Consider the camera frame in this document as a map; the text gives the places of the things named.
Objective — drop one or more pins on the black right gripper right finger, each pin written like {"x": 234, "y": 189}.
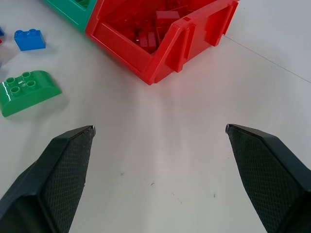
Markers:
{"x": 264, "y": 174}

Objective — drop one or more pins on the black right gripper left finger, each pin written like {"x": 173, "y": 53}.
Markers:
{"x": 60, "y": 174}

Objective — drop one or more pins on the green curved building block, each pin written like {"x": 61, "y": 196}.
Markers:
{"x": 26, "y": 92}

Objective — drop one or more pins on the red plastic storage bin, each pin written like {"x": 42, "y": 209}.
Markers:
{"x": 136, "y": 46}

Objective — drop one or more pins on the small blue building block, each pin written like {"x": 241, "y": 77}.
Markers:
{"x": 1, "y": 31}

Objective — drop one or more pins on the red flat building block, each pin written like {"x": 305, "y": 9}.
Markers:
{"x": 148, "y": 40}

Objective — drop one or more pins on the green plastic storage bin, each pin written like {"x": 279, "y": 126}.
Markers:
{"x": 73, "y": 11}

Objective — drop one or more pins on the green block inside bin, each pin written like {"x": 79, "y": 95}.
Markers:
{"x": 83, "y": 3}

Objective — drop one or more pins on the red square building block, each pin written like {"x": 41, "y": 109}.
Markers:
{"x": 167, "y": 18}

